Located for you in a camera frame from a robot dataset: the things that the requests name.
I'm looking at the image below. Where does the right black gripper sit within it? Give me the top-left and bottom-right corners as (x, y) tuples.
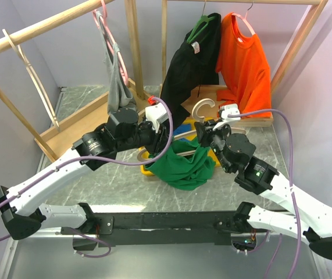
(194, 119), (234, 173)

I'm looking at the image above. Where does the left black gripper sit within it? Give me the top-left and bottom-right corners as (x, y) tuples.
(116, 115), (174, 155)

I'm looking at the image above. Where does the wooden hanger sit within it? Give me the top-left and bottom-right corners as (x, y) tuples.
(137, 98), (247, 162)
(2, 29), (60, 131)

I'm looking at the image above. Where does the green tank top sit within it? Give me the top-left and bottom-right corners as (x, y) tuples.
(145, 138), (216, 191)

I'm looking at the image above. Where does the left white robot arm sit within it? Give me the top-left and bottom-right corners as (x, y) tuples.
(0, 103), (172, 240)

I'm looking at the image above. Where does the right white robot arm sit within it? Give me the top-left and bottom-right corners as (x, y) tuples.
(194, 120), (332, 260)

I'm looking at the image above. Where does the grey tank top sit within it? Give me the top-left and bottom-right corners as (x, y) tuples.
(94, 10), (139, 117)

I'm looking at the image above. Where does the green hanger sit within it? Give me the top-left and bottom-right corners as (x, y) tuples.
(186, 1), (215, 44)

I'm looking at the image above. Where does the pink hanger right rack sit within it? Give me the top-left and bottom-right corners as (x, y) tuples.
(232, 0), (256, 36)

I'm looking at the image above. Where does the pink hanger rack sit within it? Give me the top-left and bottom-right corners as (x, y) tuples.
(232, 0), (256, 36)
(92, 0), (128, 85)

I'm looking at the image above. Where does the pink hanger left rack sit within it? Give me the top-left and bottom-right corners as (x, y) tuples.
(92, 0), (128, 85)

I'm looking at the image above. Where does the blue garment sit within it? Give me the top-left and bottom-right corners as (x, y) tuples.
(173, 124), (196, 142)

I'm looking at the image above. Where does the yellow plastic tray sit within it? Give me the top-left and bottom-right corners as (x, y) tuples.
(141, 116), (222, 177)

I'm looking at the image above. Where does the right wooden clothes rack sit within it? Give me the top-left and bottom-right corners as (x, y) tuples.
(158, 0), (329, 127)

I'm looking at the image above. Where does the wooden clothes rack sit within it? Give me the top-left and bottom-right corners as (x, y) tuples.
(158, 0), (329, 127)
(0, 1), (150, 161)

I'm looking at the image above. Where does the black t-shirt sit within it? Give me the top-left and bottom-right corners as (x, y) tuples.
(160, 13), (222, 129)

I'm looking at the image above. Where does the orange t-shirt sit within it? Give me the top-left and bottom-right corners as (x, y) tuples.
(215, 13), (272, 113)

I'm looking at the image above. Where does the left wooden clothes rack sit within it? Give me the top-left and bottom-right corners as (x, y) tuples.
(0, 1), (150, 161)

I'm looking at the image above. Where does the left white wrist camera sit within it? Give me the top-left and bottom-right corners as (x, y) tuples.
(145, 96), (169, 133)

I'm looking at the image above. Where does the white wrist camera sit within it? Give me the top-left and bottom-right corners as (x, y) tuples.
(145, 96), (169, 133)
(213, 103), (241, 131)

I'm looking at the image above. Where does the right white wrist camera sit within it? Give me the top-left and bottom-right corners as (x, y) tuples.
(213, 103), (241, 131)

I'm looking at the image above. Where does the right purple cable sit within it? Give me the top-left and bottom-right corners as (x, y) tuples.
(226, 109), (302, 279)

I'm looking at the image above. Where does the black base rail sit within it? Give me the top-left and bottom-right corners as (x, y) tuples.
(60, 209), (274, 251)

